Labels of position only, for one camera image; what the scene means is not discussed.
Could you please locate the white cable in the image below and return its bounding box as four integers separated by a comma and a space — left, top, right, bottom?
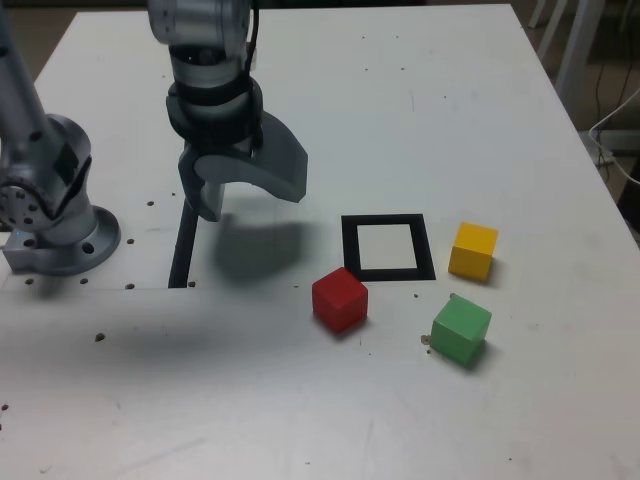
588, 88, 640, 186

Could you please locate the black tape square outline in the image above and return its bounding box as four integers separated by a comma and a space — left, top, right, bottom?
340, 213, 437, 282

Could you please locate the green cube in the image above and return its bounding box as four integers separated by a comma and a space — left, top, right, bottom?
429, 293, 494, 370

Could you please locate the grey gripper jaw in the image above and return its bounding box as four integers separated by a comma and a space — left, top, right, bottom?
177, 144, 227, 223
193, 110, 310, 204

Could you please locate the yellow cube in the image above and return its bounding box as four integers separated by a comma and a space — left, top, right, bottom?
447, 221, 500, 280

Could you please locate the red cube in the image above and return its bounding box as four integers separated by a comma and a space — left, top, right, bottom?
311, 266, 370, 334

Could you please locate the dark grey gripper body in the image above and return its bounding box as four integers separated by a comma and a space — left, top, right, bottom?
182, 136, 258, 158

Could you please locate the black tape strip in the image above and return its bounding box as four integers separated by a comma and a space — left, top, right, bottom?
167, 197, 200, 290

